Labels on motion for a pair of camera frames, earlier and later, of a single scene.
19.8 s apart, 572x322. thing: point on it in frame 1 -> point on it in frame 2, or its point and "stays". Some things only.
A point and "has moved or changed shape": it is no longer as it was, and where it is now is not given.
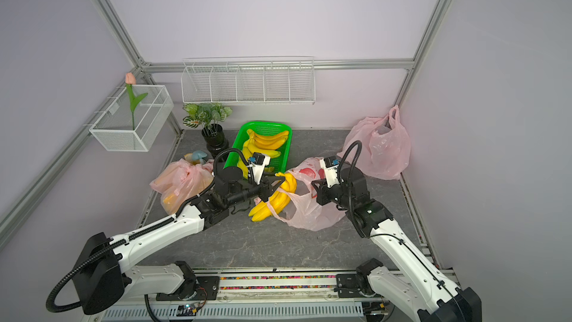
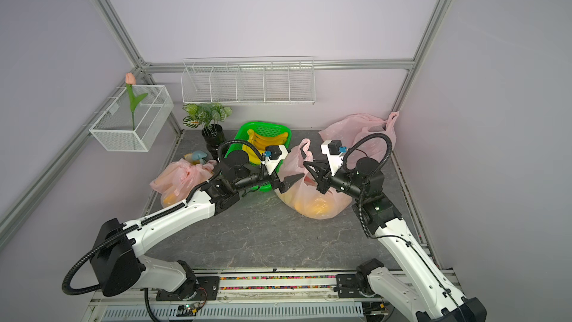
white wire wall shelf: x=249 y=80 stays
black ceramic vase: x=215 y=139 stays
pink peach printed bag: x=299 y=205 has moved or changed shape
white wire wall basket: x=114 y=128 stays
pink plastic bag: x=179 y=181 stays
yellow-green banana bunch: x=277 y=201 -> x=311 y=207
